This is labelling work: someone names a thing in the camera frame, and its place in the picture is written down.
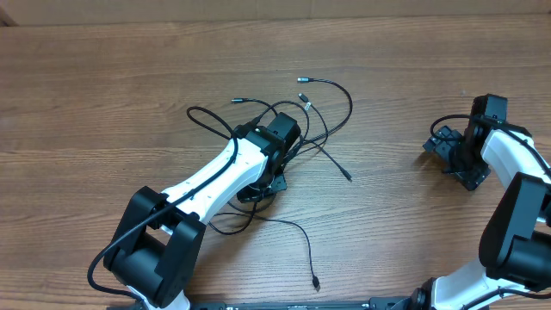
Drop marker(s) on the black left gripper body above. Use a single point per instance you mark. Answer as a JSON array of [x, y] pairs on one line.
[[269, 186]]

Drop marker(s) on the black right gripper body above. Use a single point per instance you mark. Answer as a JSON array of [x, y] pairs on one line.
[[463, 170]]

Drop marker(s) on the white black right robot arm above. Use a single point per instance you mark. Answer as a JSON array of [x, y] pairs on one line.
[[513, 257]]

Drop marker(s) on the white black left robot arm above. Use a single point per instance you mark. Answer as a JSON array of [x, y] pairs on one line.
[[153, 252]]

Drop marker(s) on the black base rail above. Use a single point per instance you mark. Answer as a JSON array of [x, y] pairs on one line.
[[374, 303]]

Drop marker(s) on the cardboard back wall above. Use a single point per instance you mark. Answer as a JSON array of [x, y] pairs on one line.
[[81, 12]]

